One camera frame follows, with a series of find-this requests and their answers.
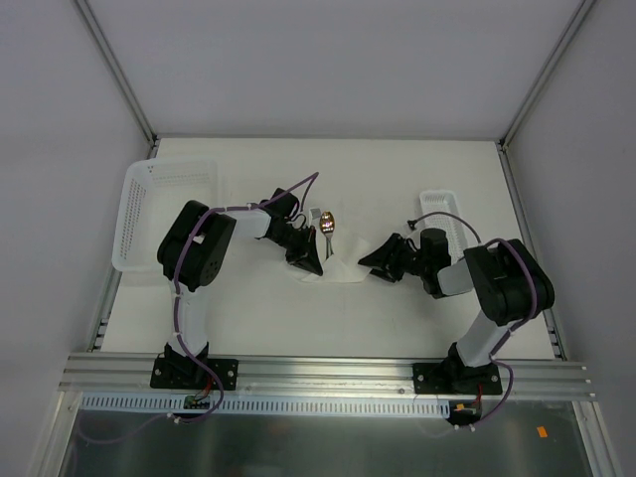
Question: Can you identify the white paper napkin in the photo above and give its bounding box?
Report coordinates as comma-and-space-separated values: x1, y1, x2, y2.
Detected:
284, 232, 372, 284

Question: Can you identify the iridescent gold spoon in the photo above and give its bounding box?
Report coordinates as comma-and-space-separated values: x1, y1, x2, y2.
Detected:
319, 211, 336, 258

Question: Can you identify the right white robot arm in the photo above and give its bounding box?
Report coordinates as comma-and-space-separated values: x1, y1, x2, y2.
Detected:
358, 229, 555, 396

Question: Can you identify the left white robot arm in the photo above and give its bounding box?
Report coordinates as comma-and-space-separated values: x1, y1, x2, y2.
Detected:
150, 188, 323, 391

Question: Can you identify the small white perforated tray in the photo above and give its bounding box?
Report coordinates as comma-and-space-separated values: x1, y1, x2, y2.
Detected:
417, 190, 468, 262

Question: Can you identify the large white perforated basket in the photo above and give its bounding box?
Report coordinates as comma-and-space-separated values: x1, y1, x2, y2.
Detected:
111, 156, 219, 273

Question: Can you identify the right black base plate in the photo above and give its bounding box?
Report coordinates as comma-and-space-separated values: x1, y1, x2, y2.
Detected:
411, 362, 503, 396

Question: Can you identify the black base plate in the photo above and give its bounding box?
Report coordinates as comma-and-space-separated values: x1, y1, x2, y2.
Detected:
411, 362, 503, 396
149, 352, 239, 392

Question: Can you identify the white slotted cable duct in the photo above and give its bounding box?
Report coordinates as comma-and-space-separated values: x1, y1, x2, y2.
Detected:
79, 393, 450, 419

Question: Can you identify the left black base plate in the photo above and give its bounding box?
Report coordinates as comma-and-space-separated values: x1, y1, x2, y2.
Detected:
149, 352, 239, 392

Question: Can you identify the aluminium mounting rail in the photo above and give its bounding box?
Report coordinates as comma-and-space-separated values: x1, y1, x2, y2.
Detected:
59, 352, 597, 401

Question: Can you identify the right aluminium frame post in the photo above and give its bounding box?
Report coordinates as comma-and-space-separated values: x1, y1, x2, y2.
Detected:
499, 0, 597, 151

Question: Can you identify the aluminium frame post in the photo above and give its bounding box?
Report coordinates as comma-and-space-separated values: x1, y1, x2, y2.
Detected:
72, 0, 158, 150
499, 0, 597, 151

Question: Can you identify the left aluminium frame post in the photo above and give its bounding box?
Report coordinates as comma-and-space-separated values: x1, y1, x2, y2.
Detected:
72, 0, 158, 150

